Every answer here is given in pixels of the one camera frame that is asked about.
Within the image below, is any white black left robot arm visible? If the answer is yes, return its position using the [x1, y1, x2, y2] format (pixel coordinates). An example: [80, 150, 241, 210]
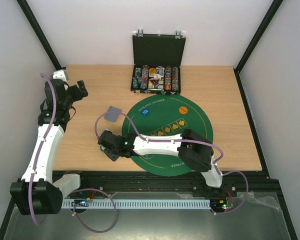
[9, 74, 88, 216]

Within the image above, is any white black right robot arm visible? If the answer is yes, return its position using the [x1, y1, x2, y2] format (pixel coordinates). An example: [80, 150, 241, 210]
[97, 129, 226, 196]

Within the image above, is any blue patterned card deck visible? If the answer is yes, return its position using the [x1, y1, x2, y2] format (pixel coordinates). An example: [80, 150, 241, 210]
[104, 106, 122, 123]

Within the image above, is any blue small blind button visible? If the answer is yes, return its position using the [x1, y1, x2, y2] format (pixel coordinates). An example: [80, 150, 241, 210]
[141, 108, 150, 116]

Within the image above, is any round green poker mat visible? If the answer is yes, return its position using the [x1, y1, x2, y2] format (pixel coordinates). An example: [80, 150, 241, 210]
[127, 94, 214, 177]

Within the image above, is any leftmost chip row in case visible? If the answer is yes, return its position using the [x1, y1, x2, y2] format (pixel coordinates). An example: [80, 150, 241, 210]
[132, 67, 142, 89]

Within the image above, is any chip row in case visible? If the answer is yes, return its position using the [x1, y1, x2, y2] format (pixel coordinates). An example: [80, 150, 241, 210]
[171, 66, 179, 91]
[164, 66, 172, 90]
[132, 67, 142, 89]
[140, 65, 149, 89]

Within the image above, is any orange big blind button on mat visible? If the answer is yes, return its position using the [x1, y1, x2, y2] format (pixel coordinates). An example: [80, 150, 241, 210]
[179, 106, 188, 115]

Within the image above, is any triangular all in button in case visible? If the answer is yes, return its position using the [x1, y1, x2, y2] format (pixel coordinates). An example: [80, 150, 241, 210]
[148, 78, 160, 88]

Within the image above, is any orange big blind button in case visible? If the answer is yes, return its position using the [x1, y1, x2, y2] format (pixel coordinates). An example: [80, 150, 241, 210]
[148, 68, 156, 75]

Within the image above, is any black poker chip case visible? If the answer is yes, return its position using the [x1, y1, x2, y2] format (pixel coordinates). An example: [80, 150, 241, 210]
[130, 28, 186, 95]

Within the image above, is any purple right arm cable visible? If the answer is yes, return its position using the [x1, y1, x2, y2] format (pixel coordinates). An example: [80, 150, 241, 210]
[94, 111, 250, 215]

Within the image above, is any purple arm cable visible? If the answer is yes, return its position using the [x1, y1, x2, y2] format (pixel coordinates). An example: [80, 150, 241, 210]
[94, 111, 250, 215]
[29, 72, 58, 226]

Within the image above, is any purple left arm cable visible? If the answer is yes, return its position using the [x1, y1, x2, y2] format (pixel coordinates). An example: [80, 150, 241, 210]
[29, 72, 58, 226]

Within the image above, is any white slotted cable duct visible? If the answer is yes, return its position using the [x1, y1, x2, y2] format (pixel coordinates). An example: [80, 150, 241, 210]
[61, 199, 211, 210]

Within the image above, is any black aluminium frame post left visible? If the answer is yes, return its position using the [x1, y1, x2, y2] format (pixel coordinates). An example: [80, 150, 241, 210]
[16, 0, 65, 71]

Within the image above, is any black aluminium frame post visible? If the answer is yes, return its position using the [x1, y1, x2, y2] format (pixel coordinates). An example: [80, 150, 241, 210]
[233, 0, 285, 72]
[16, 0, 65, 71]

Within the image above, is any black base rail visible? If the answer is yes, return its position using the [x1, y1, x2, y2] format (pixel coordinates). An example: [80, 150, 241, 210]
[52, 170, 282, 201]

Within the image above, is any black aluminium frame post right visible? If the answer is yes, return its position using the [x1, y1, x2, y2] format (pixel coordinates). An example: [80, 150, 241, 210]
[233, 0, 285, 72]

